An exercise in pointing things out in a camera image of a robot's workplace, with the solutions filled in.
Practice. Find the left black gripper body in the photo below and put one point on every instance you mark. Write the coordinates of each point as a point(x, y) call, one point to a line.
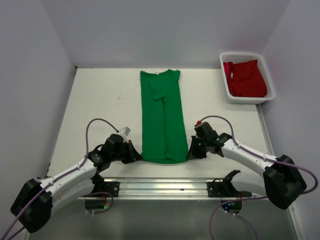
point(119, 155)

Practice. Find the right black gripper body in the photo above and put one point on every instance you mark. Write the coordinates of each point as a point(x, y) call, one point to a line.
point(205, 149)

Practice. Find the green t shirt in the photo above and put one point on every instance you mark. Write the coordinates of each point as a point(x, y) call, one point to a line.
point(164, 139)

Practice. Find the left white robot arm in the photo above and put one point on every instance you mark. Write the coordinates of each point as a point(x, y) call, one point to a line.
point(39, 199)

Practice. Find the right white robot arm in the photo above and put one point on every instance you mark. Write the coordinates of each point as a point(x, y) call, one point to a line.
point(283, 183)

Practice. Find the white plastic basket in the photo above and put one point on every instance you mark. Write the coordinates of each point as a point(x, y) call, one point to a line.
point(240, 57)

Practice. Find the red t shirt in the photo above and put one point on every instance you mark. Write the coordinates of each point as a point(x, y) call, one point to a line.
point(244, 79)

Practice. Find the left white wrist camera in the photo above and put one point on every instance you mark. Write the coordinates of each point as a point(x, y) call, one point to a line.
point(124, 131)

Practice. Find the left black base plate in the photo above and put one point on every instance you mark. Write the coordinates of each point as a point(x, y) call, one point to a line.
point(111, 187)

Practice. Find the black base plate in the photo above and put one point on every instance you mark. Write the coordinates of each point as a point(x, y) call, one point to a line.
point(221, 189)
point(111, 187)

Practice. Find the aluminium mounting rail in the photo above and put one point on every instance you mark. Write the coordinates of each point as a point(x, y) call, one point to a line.
point(134, 188)

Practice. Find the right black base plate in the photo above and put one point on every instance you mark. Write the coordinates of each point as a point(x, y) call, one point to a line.
point(221, 189)

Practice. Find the side aluminium rail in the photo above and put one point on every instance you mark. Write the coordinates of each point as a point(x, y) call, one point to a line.
point(264, 129)

